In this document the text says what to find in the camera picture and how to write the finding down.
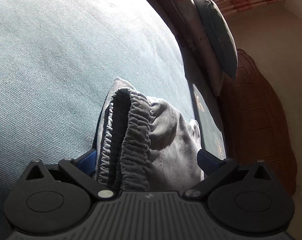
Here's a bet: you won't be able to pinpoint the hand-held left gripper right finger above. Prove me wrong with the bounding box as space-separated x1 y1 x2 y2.
183 149 281 201

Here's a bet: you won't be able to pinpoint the bed with teal printed sheet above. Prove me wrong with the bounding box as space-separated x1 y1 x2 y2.
0 0 227 230

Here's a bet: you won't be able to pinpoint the blue pillow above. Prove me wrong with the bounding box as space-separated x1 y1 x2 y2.
192 0 239 79

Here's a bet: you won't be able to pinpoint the grey sweatpants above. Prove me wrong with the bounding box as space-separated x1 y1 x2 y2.
95 77 206 193

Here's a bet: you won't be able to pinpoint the wooden headboard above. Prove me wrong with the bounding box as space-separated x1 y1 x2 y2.
217 49 297 195

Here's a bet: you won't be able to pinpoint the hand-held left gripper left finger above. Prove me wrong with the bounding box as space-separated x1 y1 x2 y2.
25 149 116 200

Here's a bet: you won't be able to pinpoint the folded floral quilt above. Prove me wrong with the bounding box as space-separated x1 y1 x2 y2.
138 0 225 97

